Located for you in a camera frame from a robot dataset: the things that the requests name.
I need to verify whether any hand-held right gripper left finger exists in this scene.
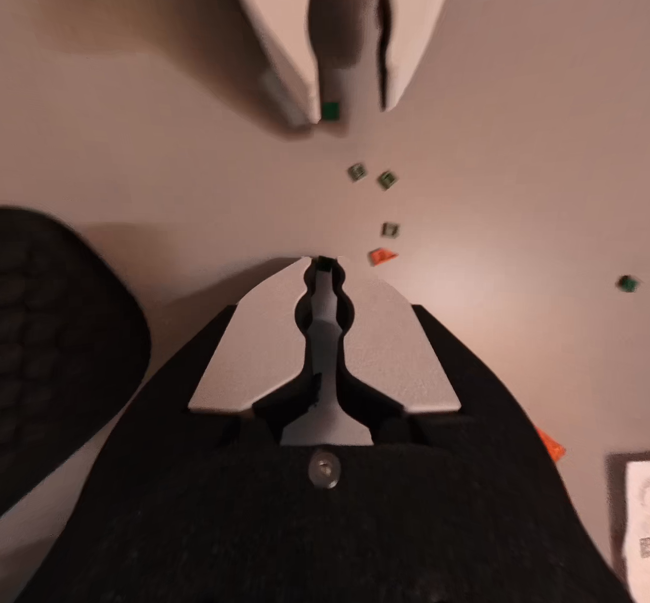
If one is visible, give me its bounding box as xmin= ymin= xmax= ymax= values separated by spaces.
xmin=188 ymin=256 xmax=313 ymax=417

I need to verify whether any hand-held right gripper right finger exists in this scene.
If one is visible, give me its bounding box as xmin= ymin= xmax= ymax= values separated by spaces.
xmin=332 ymin=256 xmax=463 ymax=417

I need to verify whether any small orange lego plate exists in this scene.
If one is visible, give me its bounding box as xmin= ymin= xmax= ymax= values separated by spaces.
xmin=533 ymin=426 xmax=566 ymax=463

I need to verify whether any black wrist rest pad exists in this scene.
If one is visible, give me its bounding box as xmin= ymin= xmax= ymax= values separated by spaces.
xmin=0 ymin=206 xmax=152 ymax=517

